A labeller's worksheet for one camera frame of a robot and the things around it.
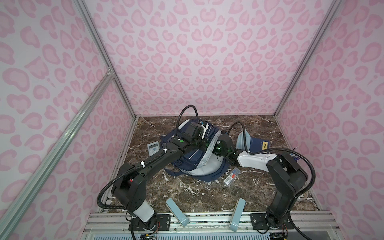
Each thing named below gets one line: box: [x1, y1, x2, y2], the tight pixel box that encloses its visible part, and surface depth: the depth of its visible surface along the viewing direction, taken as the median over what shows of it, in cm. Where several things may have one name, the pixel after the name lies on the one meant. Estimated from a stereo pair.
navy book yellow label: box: [249, 137, 271, 153], surface depth 103 cm
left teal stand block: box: [165, 198, 191, 228], surface depth 73 cm
